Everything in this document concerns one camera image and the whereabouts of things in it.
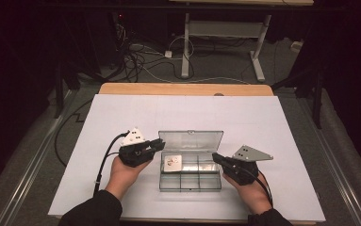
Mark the white table cover board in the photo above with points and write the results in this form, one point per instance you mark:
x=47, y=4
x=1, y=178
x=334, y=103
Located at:
x=168, y=109

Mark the wooden table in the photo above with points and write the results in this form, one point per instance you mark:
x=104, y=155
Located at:
x=168, y=88

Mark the small white power adapter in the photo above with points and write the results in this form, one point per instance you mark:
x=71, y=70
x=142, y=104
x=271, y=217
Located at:
x=168, y=54

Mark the white power strip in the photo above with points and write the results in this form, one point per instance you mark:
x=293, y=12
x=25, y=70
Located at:
x=296, y=46

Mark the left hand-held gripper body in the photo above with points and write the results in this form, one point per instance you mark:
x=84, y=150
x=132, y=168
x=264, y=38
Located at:
x=132, y=155

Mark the small white printed card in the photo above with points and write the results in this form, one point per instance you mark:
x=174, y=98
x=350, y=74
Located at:
x=172, y=163

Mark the metal floor rail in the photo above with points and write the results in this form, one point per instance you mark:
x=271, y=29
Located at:
x=33, y=169
x=335, y=163

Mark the black metal stand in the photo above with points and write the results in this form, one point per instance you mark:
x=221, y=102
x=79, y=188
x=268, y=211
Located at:
x=318, y=103
x=58, y=94

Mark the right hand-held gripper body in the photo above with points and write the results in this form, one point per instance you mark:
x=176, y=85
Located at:
x=241, y=172

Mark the person's left hand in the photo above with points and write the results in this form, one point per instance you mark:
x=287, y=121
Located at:
x=123, y=179

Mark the person's right hand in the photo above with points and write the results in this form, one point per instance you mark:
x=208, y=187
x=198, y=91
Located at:
x=253, y=194

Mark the clear plastic compartment box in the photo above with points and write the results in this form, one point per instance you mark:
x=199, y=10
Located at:
x=190, y=175

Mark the white metal desk frame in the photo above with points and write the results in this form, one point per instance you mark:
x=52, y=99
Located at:
x=225, y=29

